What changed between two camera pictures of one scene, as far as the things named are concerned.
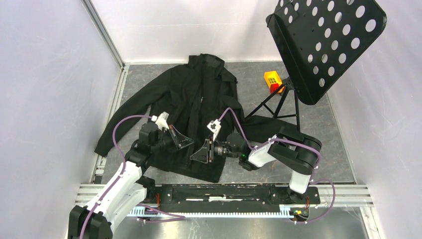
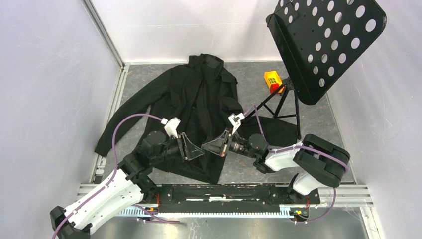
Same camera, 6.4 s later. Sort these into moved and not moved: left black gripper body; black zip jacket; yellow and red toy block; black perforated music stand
Moved: left black gripper body
Not moved: yellow and red toy block; black zip jacket; black perforated music stand
